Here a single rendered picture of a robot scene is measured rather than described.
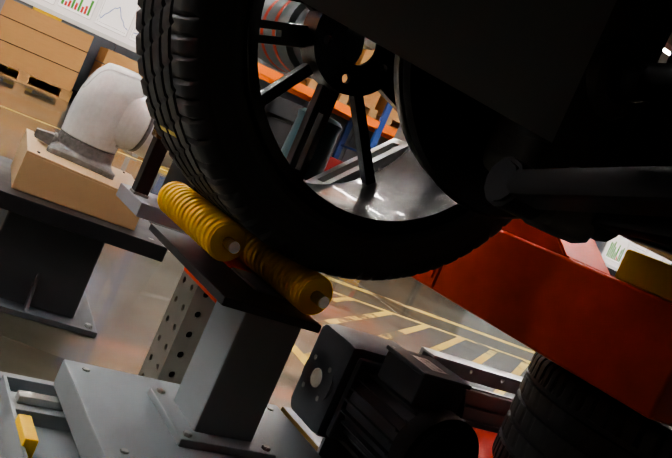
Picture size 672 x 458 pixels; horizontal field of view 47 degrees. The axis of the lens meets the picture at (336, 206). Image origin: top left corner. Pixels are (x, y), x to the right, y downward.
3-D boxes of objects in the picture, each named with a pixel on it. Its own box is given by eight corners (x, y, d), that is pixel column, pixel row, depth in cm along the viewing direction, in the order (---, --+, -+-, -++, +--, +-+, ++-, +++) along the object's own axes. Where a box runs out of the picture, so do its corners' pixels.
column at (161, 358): (138, 421, 165) (217, 241, 163) (127, 399, 173) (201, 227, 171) (180, 429, 170) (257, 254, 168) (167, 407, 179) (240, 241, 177)
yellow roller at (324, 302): (298, 317, 103) (315, 277, 103) (220, 250, 128) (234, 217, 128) (332, 327, 106) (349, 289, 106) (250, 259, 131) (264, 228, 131)
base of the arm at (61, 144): (32, 133, 212) (41, 114, 212) (109, 167, 221) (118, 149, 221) (30, 144, 195) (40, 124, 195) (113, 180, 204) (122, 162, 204)
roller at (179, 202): (207, 261, 102) (224, 221, 102) (147, 204, 127) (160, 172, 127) (244, 273, 105) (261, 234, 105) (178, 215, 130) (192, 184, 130)
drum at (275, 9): (280, 61, 123) (316, -22, 122) (231, 50, 141) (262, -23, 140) (349, 96, 131) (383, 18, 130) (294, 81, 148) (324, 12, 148)
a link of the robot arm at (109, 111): (54, 121, 210) (90, 48, 209) (115, 147, 221) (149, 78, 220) (66, 136, 197) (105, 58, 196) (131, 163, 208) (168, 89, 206)
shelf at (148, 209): (135, 216, 150) (141, 202, 149) (115, 195, 164) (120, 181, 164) (314, 276, 172) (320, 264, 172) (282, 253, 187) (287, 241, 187)
